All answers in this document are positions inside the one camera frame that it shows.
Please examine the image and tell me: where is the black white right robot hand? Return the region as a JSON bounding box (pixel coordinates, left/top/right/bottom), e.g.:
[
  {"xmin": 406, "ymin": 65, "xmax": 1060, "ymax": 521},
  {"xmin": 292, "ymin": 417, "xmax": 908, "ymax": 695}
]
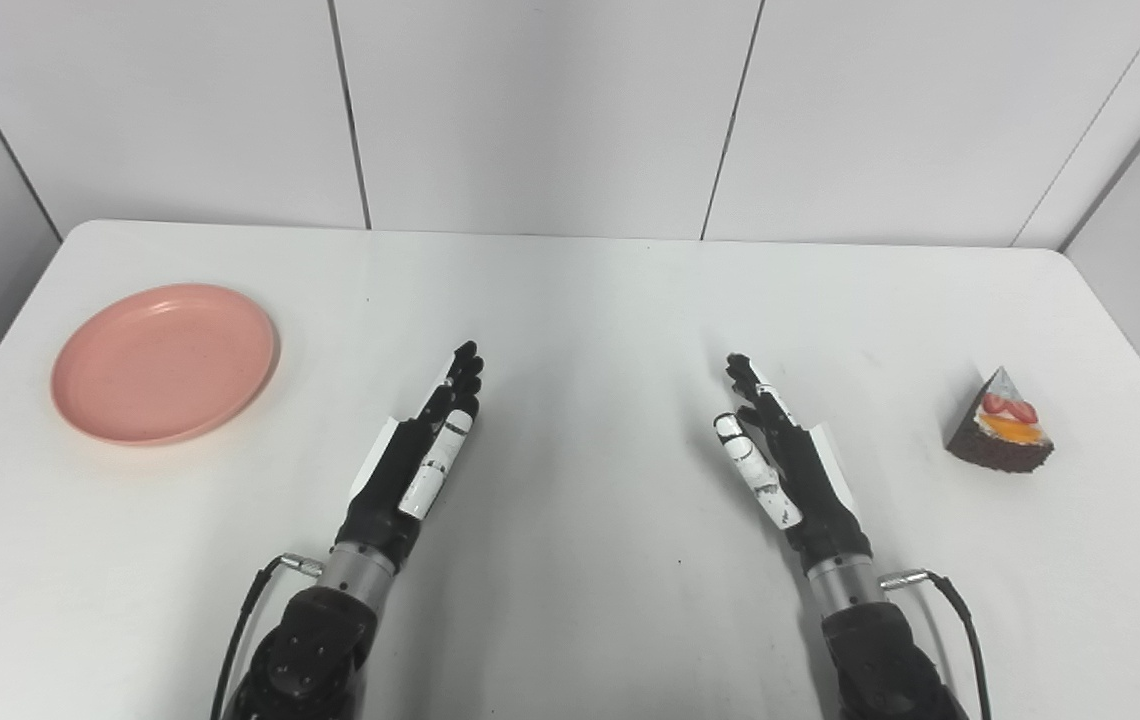
[{"xmin": 713, "ymin": 352, "xmax": 873, "ymax": 574}]

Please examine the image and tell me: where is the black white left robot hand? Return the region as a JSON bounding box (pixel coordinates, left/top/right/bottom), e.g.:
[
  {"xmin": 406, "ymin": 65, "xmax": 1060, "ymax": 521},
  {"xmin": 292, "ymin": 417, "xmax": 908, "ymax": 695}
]
[{"xmin": 335, "ymin": 341, "xmax": 486, "ymax": 573}]

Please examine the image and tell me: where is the chocolate fruit cake slice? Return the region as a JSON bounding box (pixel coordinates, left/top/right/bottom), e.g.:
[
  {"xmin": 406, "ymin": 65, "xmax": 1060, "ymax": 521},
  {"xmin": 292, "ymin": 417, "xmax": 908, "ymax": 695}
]
[{"xmin": 945, "ymin": 366, "xmax": 1056, "ymax": 474}]

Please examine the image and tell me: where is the pink round plate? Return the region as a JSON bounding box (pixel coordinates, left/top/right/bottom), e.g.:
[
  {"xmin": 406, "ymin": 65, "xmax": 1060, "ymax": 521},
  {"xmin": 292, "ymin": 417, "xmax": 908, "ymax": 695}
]
[{"xmin": 50, "ymin": 283, "xmax": 281, "ymax": 447}]

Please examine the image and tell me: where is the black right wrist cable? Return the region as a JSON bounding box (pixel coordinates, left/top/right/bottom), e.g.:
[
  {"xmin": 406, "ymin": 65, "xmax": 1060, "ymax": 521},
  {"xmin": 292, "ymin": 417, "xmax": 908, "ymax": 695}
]
[{"xmin": 880, "ymin": 568, "xmax": 993, "ymax": 720}]

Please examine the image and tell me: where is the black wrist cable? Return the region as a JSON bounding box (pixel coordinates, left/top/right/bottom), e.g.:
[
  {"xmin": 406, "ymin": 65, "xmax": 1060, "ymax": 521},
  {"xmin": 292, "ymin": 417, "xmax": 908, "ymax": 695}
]
[
  {"xmin": 880, "ymin": 568, "xmax": 993, "ymax": 720},
  {"xmin": 210, "ymin": 553, "xmax": 323, "ymax": 720}
]

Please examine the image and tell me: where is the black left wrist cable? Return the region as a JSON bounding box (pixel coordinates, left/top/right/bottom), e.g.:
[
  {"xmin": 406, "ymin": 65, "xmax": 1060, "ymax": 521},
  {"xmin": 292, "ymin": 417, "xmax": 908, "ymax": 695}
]
[{"xmin": 210, "ymin": 553, "xmax": 323, "ymax": 720}]

